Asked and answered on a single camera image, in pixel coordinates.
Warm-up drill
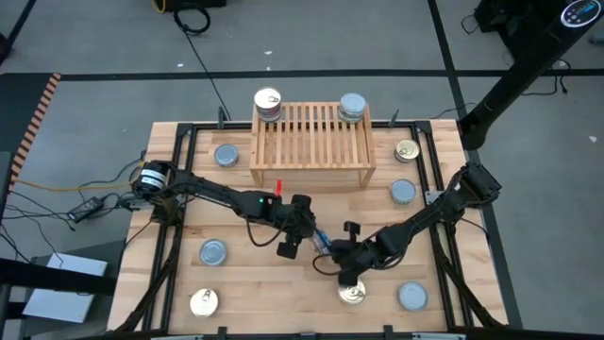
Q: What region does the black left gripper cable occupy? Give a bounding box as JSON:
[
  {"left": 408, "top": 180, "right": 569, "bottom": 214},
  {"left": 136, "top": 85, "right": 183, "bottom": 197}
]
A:
[{"left": 243, "top": 214, "right": 290, "bottom": 248}]

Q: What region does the black tower fan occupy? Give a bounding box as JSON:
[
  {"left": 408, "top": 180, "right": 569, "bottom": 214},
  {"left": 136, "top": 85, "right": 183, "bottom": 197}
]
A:
[{"left": 458, "top": 0, "right": 604, "bottom": 151}]

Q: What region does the white bracket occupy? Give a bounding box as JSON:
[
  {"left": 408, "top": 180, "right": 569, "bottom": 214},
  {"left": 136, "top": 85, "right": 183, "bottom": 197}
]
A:
[
  {"left": 149, "top": 332, "right": 205, "bottom": 340},
  {"left": 411, "top": 332, "right": 467, "bottom": 340}
]

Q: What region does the black power brick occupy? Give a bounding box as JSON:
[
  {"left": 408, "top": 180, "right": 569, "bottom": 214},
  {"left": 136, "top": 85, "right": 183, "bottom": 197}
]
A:
[{"left": 67, "top": 196, "right": 104, "bottom": 223}]

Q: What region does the black beam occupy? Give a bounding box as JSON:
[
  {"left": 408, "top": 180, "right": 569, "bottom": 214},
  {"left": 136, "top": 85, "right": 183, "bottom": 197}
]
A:
[{"left": 0, "top": 257, "right": 119, "bottom": 297}]

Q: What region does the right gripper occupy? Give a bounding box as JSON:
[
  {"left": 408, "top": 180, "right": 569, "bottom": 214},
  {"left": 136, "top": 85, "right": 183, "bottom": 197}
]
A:
[{"left": 328, "top": 220, "right": 386, "bottom": 288}]

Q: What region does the yellow floor cable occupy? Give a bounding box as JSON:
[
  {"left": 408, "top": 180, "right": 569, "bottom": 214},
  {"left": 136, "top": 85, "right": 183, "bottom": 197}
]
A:
[{"left": 11, "top": 162, "right": 145, "bottom": 194}]

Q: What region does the black equipment bag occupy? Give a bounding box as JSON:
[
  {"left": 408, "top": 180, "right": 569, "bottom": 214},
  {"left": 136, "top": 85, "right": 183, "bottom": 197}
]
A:
[{"left": 474, "top": 0, "right": 575, "bottom": 60}]

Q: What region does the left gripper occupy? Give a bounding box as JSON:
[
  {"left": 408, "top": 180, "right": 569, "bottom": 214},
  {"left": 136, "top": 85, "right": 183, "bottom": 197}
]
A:
[{"left": 276, "top": 193, "right": 323, "bottom": 260}]

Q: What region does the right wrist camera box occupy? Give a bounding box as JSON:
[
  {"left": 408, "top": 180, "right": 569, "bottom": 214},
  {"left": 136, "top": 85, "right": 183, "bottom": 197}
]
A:
[{"left": 377, "top": 229, "right": 403, "bottom": 256}]

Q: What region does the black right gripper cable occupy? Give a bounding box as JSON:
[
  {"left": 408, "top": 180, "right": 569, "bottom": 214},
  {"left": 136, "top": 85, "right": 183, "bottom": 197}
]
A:
[{"left": 310, "top": 253, "right": 342, "bottom": 277}]

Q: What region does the black coiled cable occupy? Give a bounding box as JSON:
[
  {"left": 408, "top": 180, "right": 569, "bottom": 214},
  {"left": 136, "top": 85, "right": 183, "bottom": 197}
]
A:
[{"left": 172, "top": 4, "right": 212, "bottom": 37}]

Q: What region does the black mat orange striped edge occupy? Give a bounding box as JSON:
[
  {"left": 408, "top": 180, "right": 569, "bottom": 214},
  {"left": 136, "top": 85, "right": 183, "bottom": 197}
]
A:
[{"left": 0, "top": 73, "right": 62, "bottom": 183}]

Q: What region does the black equipment box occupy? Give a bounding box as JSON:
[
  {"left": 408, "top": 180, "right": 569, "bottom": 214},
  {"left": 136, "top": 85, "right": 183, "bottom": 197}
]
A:
[{"left": 162, "top": 0, "right": 227, "bottom": 10}]

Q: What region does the wooden slatted shelf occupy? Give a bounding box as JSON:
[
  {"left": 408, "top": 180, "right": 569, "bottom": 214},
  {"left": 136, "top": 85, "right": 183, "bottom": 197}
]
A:
[{"left": 248, "top": 101, "right": 378, "bottom": 189}]

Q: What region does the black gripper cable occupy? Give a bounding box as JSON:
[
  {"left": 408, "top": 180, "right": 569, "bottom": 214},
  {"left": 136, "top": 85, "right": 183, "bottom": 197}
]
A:
[
  {"left": 310, "top": 253, "right": 342, "bottom": 277},
  {"left": 243, "top": 214, "right": 290, "bottom": 248}
]

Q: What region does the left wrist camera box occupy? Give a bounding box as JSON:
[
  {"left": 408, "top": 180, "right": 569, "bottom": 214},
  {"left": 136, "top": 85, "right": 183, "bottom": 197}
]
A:
[{"left": 282, "top": 207, "right": 308, "bottom": 230}]

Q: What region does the black power cable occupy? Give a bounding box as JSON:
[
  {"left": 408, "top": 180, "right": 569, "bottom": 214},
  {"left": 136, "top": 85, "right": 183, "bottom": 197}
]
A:
[
  {"left": 0, "top": 186, "right": 79, "bottom": 233},
  {"left": 181, "top": 27, "right": 232, "bottom": 122}
]

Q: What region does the white flat panel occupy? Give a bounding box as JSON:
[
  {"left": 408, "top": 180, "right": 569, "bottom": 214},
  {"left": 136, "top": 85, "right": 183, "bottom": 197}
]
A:
[{"left": 21, "top": 252, "right": 109, "bottom": 326}]

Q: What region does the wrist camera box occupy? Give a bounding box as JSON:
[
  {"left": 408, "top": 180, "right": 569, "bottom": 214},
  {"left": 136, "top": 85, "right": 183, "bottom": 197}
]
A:
[
  {"left": 282, "top": 207, "right": 308, "bottom": 230},
  {"left": 377, "top": 229, "right": 403, "bottom": 256}
]

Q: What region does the black floor cable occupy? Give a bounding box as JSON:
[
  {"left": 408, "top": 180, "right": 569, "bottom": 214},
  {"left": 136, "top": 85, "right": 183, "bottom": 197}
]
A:
[
  {"left": 521, "top": 59, "right": 573, "bottom": 96},
  {"left": 429, "top": 102, "right": 478, "bottom": 120}
]

